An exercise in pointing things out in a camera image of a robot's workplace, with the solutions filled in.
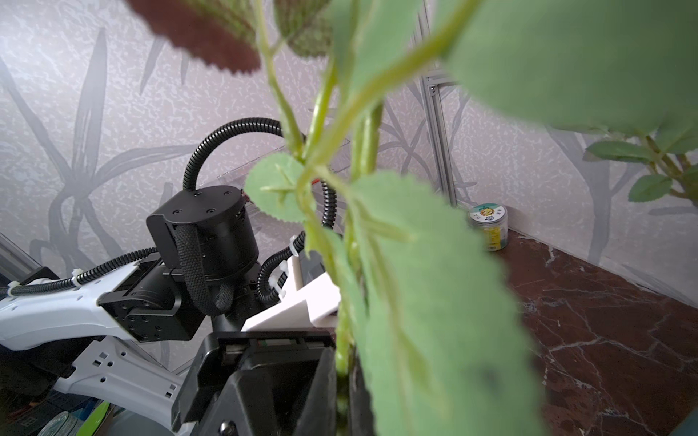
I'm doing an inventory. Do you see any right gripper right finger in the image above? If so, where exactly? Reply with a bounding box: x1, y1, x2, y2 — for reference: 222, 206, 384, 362
348, 360, 376, 436

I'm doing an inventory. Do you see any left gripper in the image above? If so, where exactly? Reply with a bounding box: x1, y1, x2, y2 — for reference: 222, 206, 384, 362
171, 331, 334, 435

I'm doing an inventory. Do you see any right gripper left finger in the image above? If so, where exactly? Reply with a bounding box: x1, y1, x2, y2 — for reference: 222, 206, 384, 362
294, 348, 337, 436

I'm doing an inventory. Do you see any pink rose bunch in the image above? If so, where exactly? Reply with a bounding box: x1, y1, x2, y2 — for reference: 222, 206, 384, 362
131, 1, 697, 435

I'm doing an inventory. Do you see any pink rose stem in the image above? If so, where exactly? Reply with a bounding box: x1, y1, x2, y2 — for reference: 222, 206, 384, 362
585, 118, 697, 206

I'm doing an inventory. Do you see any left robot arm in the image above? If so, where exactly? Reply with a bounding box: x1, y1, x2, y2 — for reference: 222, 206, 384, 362
1, 185, 336, 435

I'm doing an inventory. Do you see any black corrugated cable conduit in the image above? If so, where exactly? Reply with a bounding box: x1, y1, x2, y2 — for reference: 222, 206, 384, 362
7, 116, 339, 307

